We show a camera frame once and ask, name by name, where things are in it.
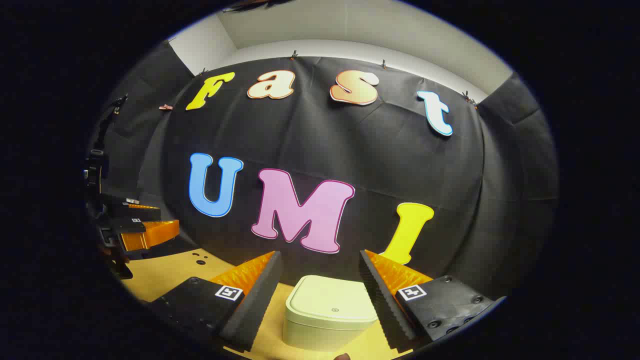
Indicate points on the green desktop garbage bin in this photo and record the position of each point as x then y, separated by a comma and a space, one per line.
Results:
325, 310

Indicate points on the wooden desktop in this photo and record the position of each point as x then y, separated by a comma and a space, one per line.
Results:
170, 275

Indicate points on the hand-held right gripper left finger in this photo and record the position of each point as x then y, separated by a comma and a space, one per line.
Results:
255, 310

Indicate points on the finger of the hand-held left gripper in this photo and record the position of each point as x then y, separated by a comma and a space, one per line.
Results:
132, 207
150, 234

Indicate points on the black backdrop cloth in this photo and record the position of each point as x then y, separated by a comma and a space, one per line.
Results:
325, 135

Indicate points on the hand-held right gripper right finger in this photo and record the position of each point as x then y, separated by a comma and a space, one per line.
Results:
382, 305

